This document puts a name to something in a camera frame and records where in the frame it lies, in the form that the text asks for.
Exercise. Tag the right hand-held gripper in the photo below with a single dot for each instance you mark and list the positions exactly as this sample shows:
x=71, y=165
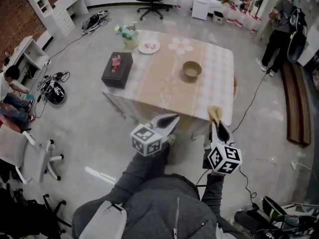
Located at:
x=224, y=158

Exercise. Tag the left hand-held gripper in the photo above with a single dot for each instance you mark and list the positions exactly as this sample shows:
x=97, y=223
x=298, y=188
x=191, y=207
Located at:
x=145, y=139

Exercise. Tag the beige cleaning cloth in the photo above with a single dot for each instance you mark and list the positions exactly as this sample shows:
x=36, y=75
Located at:
x=214, y=113

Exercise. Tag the brown bowl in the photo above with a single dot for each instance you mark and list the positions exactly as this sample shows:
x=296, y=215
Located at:
x=192, y=70

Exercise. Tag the person's right forearm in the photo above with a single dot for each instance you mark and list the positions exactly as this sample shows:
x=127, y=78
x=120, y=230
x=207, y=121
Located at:
x=211, y=193

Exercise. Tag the person's left forearm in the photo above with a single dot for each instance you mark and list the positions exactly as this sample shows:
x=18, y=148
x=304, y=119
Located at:
x=142, y=173

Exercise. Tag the person's patterned shoe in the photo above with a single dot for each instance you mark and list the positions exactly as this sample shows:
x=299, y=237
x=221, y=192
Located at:
x=171, y=139

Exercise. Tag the table with checked tablecloth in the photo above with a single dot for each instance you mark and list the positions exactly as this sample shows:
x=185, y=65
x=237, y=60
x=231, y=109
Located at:
x=162, y=83

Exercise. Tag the tan wicker chair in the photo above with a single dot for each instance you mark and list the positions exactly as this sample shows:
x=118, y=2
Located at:
x=235, y=88

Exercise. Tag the black tissue box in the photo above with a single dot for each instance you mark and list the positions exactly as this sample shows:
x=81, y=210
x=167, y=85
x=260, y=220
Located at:
x=109, y=80

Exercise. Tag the white adapter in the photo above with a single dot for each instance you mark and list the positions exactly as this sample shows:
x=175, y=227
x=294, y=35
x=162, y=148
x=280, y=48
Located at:
x=294, y=165

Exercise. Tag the pink tissue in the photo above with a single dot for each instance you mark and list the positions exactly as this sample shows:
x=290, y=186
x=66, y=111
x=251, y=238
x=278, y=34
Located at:
x=116, y=63

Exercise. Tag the white plate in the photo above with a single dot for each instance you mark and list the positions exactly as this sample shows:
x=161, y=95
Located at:
x=148, y=50

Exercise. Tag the brown wooden bench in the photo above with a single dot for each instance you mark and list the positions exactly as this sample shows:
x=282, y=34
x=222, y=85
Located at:
x=297, y=108

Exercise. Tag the pink toy shrimp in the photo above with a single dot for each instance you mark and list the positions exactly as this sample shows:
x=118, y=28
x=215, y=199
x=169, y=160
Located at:
x=146, y=45
x=152, y=45

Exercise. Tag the person's grey jacket torso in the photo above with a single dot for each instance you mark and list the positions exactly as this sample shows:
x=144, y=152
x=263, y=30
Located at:
x=154, y=213

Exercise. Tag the black roll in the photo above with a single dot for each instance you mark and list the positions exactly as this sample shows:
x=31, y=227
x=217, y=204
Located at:
x=249, y=221

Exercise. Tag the flower bouquet in cream pot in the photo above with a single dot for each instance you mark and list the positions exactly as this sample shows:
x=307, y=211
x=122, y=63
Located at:
x=128, y=35

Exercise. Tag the black and green device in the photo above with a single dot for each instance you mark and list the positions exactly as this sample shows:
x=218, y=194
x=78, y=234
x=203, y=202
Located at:
x=286, y=215

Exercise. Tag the black shell seat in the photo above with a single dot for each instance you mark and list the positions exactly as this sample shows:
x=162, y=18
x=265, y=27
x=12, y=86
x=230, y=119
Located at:
x=296, y=48

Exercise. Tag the white bin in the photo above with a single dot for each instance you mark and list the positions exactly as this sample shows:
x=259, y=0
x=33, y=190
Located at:
x=218, y=17

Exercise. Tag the row of water jugs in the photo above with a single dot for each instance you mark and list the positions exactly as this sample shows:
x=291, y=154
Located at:
x=243, y=19

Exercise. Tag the long black and white device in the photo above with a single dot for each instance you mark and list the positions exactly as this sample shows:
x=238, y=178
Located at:
x=96, y=20

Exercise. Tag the white water dispenser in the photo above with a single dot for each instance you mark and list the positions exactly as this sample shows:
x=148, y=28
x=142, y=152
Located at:
x=202, y=1

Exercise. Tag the white office chair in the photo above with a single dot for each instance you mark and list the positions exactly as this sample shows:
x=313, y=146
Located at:
x=22, y=153

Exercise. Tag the white desk with drawers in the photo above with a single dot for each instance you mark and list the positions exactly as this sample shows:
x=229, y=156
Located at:
x=62, y=14

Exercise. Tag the small white desk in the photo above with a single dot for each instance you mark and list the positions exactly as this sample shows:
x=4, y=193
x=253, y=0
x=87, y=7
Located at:
x=27, y=51

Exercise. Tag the black office chair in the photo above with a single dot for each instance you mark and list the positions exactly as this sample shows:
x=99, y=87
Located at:
x=30, y=218

